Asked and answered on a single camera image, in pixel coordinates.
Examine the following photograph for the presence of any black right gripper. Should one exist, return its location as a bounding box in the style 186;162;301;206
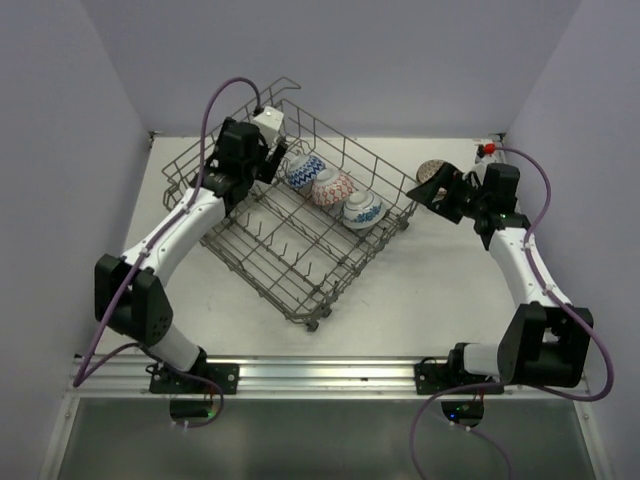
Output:
407;161;489;223

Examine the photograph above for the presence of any red dotted pattern bowl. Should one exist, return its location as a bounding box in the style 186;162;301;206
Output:
416;159;445;184

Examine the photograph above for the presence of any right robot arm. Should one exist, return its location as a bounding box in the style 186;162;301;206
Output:
407;163;593;393

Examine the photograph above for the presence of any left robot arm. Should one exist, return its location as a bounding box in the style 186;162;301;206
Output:
94;107;287;394

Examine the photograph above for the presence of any blue zigzag bowl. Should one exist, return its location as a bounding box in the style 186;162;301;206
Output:
286;154;326;189

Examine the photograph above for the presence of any red lattice bowl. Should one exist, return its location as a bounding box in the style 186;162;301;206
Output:
311;168;356;206

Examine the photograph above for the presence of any blue floral white bowl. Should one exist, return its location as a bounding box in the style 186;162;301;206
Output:
342;190;386;230

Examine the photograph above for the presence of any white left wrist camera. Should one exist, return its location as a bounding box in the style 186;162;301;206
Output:
251;106;284;147

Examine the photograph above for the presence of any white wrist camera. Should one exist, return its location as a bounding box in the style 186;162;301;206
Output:
251;106;284;147
473;143;497;174

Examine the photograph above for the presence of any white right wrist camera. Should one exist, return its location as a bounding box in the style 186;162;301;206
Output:
473;143;497;174

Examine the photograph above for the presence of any grey wire dish rack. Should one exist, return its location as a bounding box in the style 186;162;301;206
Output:
160;76;426;333

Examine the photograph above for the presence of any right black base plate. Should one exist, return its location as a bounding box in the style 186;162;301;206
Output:
413;357;504;396

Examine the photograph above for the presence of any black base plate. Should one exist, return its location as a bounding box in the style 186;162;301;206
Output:
145;362;240;395
413;357;504;396

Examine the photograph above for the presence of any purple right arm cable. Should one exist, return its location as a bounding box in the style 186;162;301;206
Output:
408;146;617;480

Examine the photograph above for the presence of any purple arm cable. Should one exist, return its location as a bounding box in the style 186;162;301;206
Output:
408;146;617;480
72;77;261;389

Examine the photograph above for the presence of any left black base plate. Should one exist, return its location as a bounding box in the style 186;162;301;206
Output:
145;362;240;395

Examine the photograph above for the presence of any aluminium mounting rail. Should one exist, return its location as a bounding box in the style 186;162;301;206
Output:
69;354;586;401

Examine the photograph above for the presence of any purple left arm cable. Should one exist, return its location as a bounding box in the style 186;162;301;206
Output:
72;77;261;389

